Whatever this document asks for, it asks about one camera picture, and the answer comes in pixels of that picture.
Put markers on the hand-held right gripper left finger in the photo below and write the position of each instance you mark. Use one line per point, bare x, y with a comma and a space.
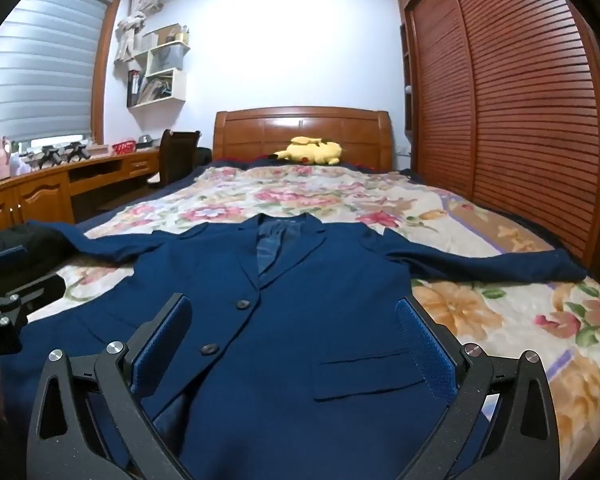
152, 350

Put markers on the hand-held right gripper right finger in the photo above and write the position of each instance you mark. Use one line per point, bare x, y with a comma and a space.
425, 350

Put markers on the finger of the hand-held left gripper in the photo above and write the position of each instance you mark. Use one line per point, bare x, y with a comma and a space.
7, 255
5, 310

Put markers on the blue suit jacket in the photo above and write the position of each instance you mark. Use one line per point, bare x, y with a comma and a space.
300, 320

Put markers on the dark cloth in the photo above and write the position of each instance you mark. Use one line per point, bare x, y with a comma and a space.
30, 235

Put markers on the wooden desk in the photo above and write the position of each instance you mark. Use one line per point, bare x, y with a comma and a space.
40, 195

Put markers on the white figurine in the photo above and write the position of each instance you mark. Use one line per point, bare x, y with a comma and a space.
20, 164

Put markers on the pink figurine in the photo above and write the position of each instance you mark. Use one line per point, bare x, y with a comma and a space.
1, 160

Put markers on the black stand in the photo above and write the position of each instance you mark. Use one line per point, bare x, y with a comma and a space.
77, 152
50, 156

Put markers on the small wooden box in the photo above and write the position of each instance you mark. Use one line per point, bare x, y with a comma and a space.
100, 148

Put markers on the red basket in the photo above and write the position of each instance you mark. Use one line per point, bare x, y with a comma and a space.
124, 148

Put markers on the floral blanket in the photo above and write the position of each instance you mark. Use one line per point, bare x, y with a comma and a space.
330, 200

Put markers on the grey metal box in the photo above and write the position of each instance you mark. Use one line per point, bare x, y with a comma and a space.
148, 141

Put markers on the grey window blind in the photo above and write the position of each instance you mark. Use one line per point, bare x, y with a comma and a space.
30, 75

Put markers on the dark wooden chair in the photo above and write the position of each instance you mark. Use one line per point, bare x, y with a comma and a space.
180, 155

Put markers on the books on shelf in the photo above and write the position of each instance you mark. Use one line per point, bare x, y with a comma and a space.
152, 89

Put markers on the yellow plush toy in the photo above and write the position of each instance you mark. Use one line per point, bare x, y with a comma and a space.
310, 151

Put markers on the wooden bed headboard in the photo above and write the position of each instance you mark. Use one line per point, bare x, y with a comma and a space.
260, 132

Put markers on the wooden louvered wardrobe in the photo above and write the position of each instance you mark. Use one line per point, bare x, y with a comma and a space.
505, 110

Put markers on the tied beige curtain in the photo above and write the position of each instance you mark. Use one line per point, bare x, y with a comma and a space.
132, 25

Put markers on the white wall socket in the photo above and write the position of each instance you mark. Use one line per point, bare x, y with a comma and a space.
403, 151

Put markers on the wooden window frame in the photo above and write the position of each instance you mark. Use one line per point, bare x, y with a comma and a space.
102, 70

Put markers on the white wall shelf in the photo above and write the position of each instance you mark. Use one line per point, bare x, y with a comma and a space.
177, 85

